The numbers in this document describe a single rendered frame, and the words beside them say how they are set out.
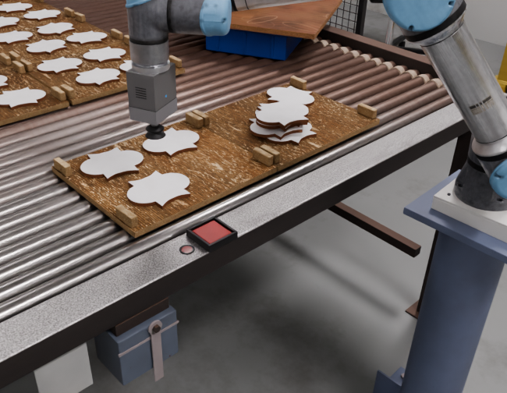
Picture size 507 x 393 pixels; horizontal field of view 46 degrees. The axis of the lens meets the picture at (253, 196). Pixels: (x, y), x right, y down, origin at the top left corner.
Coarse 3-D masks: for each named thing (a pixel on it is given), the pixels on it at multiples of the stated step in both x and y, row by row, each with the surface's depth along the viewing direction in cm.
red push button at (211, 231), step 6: (210, 222) 127; (216, 222) 127; (198, 228) 125; (204, 228) 125; (210, 228) 125; (216, 228) 125; (222, 228) 125; (198, 234) 123; (204, 234) 123; (210, 234) 123; (216, 234) 123; (222, 234) 123; (228, 234) 123; (210, 240) 121; (216, 240) 122
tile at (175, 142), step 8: (168, 136) 155; (176, 136) 155; (184, 136) 155; (192, 136) 155; (144, 144) 151; (152, 144) 151; (160, 144) 151; (168, 144) 152; (176, 144) 152; (184, 144) 152; (192, 144) 152; (152, 152) 148; (160, 152) 148; (168, 152) 148; (176, 152) 149
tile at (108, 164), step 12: (96, 156) 145; (108, 156) 146; (120, 156) 146; (132, 156) 146; (84, 168) 140; (96, 168) 140; (108, 168) 141; (120, 168) 141; (132, 168) 141; (108, 180) 138
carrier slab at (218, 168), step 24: (120, 144) 153; (216, 144) 154; (72, 168) 142; (144, 168) 143; (168, 168) 143; (192, 168) 144; (216, 168) 144; (240, 168) 144; (264, 168) 145; (96, 192) 134; (120, 192) 134; (192, 192) 135; (216, 192) 135; (144, 216) 127; (168, 216) 127
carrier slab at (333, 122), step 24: (264, 96) 181; (312, 96) 182; (216, 120) 166; (240, 120) 167; (312, 120) 168; (336, 120) 168; (360, 120) 169; (240, 144) 155; (288, 144) 156; (312, 144) 156
